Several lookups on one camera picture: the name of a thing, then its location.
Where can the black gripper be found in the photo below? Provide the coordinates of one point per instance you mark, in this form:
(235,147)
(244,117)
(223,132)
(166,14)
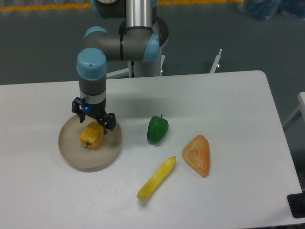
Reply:
(95,111)

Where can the yellow bell pepper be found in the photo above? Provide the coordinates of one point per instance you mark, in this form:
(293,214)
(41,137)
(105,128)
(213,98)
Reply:
(92,135)

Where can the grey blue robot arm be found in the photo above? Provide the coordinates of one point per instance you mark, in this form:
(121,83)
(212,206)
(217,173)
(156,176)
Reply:
(139,43)

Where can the beige round plate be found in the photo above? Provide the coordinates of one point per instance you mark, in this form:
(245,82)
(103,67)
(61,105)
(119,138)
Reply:
(82,156)

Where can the green bell pepper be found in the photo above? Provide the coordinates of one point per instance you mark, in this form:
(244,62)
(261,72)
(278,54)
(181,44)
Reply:
(157,128)

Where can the yellow corn cob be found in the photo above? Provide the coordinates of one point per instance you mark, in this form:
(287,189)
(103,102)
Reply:
(156,179)

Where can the yellow floor tape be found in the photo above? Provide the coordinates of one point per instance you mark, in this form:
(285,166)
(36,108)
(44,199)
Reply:
(45,7)

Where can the orange triangular bread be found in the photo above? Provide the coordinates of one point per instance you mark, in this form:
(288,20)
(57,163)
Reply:
(197,155)

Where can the blue plastic bag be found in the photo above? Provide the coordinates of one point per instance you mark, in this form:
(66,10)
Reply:
(266,9)

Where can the black box at table edge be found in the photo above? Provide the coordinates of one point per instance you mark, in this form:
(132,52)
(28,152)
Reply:
(297,205)

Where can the white metal frame bar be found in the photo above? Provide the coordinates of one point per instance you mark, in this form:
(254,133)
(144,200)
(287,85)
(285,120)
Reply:
(216,64)

